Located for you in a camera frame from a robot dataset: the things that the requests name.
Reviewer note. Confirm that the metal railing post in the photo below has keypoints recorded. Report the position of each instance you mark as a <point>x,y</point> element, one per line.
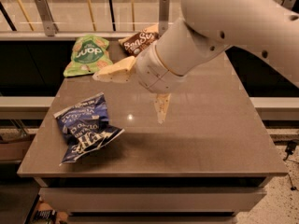
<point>289,4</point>
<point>163,16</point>
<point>50,27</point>

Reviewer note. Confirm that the middle metal railing post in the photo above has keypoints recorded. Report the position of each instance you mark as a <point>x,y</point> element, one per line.
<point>163,16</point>

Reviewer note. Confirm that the blue chip bag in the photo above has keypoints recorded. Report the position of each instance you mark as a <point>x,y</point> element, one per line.
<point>85,127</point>

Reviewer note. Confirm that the metal horizontal rail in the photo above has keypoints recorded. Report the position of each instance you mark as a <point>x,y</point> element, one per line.
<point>62,36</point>

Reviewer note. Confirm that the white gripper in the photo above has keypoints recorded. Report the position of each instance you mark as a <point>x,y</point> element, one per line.
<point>154,69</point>

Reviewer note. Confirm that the left metal railing post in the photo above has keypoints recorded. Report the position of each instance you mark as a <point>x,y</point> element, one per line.
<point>50,27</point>

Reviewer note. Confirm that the green chip bag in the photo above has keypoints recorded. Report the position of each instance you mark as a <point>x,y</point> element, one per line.
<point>89,55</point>

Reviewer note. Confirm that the brown chip bag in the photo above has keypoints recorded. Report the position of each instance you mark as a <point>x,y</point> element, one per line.
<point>136,43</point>

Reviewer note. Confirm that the right metal railing post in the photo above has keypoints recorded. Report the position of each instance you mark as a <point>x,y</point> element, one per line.
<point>289,4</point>

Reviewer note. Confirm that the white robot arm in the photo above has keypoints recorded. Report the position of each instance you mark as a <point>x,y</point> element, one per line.
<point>206,29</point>

